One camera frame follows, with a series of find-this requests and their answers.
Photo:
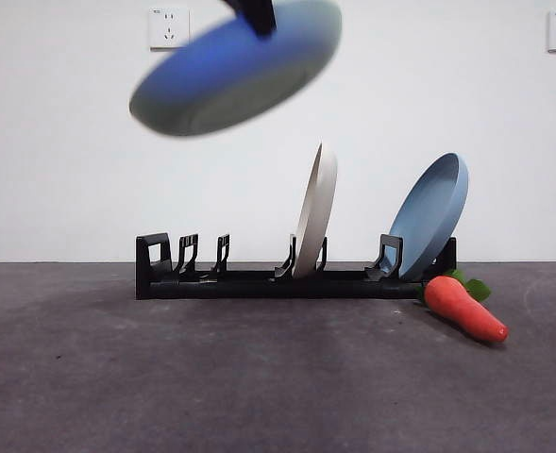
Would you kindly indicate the blue plate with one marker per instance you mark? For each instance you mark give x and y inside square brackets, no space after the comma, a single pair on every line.
[426,222]

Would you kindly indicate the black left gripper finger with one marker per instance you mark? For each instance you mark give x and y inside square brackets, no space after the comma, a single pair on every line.
[258,16]

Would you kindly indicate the orange carrot with green leaves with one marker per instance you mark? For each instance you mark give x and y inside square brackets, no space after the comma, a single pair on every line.
[461,309]

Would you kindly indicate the green plate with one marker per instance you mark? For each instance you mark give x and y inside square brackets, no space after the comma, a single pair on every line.
[211,85]

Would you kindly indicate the beige plate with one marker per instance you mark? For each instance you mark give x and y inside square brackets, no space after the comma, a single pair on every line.
[316,222]

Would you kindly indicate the black plate rack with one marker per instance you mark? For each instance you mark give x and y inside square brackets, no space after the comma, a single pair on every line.
[258,289]

